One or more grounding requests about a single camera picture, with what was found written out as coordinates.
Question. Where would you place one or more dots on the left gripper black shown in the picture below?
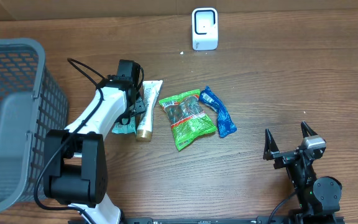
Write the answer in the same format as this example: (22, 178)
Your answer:
(140, 107)

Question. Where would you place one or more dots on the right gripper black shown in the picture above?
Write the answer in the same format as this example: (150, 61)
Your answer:
(270, 152)

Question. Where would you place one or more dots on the white tube gold cap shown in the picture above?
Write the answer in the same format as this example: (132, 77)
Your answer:
(151, 92)

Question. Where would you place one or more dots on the teal small packet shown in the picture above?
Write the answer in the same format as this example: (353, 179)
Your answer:
(124, 126)

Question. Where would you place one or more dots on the blue snack packet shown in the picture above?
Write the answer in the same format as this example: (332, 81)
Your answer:
(225, 124)

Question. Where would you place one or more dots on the green red snack bag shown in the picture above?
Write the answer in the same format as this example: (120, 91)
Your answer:
(188, 120)

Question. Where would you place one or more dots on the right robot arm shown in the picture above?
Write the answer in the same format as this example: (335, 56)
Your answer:
(318, 197)

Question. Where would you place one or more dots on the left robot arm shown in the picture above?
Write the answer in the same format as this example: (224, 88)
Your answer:
(75, 174)

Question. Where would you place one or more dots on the white barcode scanner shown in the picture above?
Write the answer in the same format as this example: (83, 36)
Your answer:
(204, 29)

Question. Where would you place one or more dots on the grey plastic mesh basket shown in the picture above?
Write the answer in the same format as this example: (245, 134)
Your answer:
(31, 104)

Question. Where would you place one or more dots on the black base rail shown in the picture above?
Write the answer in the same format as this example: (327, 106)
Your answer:
(257, 220)

